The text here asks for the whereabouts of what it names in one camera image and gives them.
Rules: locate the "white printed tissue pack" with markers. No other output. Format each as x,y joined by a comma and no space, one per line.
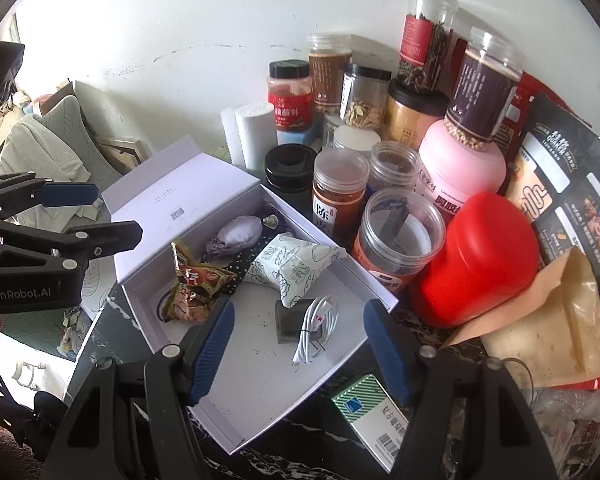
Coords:
290,265

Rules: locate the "grey translucent case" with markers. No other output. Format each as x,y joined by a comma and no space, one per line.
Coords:
286,322

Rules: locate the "black dotted cloth pouch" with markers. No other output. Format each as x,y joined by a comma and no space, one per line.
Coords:
242,265

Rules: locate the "small clear jar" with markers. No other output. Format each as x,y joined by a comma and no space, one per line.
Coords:
395,167

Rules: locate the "pale grey garment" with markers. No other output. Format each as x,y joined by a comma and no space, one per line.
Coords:
40,155

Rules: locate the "brown snack packet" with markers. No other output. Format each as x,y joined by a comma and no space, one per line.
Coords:
195,285

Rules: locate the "black lid jar of slices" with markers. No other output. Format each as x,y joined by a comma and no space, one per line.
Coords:
365,100

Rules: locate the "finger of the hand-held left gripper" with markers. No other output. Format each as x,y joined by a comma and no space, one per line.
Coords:
72,194
125,236

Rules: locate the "red snack bag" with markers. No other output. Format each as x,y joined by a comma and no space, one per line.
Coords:
527,95

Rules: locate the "clear jar brown label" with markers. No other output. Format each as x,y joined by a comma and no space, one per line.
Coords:
330,75

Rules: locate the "wooden picture frame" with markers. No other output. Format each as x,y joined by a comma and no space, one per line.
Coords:
125,152

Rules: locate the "tall clear jar red label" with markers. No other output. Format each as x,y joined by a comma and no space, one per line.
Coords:
425,40

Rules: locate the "yellow jar black lid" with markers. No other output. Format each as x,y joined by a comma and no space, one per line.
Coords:
410,120

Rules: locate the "white ribbed panel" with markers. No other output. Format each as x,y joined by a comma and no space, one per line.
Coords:
228,132

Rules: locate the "clear jar orange contents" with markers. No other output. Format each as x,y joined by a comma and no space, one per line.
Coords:
337,195

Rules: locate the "clear plastic bag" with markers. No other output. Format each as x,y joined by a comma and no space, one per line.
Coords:
570,420

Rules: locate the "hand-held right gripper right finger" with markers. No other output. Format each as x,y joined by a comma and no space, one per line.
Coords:
385,355

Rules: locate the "white lidded box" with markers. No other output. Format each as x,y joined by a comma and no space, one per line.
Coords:
260,390

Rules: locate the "clear jar dark label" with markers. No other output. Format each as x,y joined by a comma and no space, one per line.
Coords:
480,90

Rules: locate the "black snack bag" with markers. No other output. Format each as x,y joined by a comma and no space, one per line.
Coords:
575,185

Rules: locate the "white lid jar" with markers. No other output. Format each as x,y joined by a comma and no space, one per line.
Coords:
356,137

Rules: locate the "black lid red label jar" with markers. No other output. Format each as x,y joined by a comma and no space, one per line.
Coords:
290,100

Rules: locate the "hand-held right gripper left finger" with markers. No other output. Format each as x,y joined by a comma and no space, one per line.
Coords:
212,345

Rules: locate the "brown paper bag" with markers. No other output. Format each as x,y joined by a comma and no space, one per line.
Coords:
545,330

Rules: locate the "large clear jar orange label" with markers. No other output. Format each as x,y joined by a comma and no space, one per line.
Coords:
395,240

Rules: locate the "red plastic container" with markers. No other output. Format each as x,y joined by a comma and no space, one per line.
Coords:
475,260

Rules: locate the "white paper roll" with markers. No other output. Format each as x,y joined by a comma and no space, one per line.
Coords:
255,135

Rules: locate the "white green medicine box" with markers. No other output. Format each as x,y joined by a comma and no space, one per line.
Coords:
365,410

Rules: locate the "pink jar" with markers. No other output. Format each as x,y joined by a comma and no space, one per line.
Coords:
460,175

